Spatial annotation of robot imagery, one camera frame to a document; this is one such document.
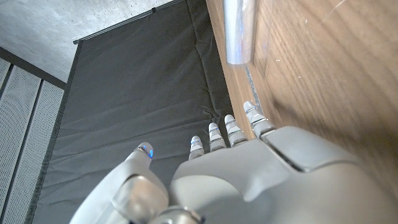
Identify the black fabric backdrop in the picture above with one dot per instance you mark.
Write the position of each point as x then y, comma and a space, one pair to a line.
130, 93

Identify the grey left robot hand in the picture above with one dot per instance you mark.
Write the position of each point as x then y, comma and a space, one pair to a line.
264, 186

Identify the black backdrop crossbar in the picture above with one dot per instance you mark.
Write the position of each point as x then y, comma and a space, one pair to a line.
124, 22

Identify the cling film roll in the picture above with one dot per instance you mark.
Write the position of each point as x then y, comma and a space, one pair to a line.
239, 31

